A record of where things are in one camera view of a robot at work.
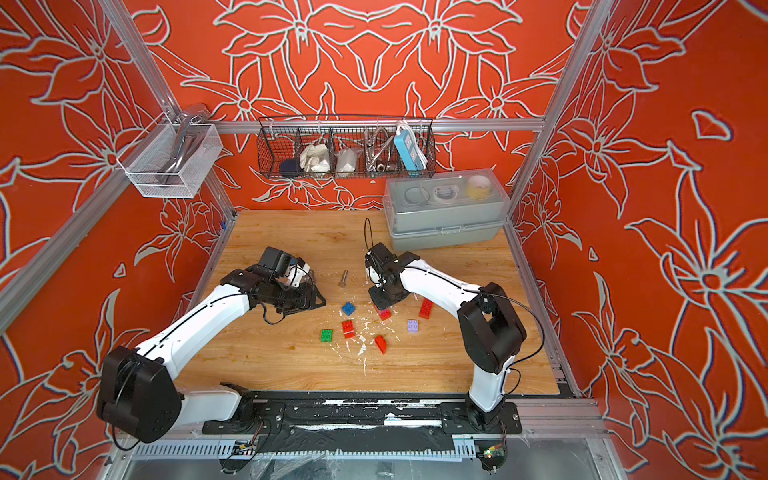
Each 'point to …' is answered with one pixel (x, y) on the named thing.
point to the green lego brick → (326, 335)
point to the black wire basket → (343, 147)
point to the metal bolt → (343, 279)
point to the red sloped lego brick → (381, 342)
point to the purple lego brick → (412, 326)
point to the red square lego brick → (348, 328)
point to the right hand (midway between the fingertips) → (375, 301)
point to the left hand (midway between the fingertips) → (319, 301)
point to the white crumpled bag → (315, 158)
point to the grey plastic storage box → (443, 210)
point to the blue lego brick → (348, 308)
